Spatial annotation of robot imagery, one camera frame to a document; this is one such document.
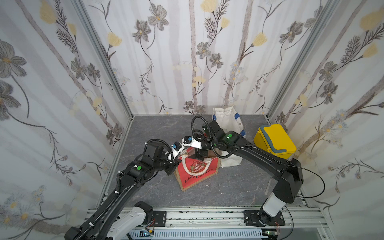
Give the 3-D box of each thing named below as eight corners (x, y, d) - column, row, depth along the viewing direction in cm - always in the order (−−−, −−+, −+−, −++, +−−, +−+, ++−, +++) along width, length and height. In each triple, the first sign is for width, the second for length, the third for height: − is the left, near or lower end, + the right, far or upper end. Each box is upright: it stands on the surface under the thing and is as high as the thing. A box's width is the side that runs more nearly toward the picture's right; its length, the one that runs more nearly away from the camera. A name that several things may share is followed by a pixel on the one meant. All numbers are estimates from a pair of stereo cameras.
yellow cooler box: (259, 166, 96) (269, 153, 83) (251, 138, 110) (258, 124, 97) (286, 166, 96) (299, 153, 83) (274, 138, 110) (284, 124, 97)
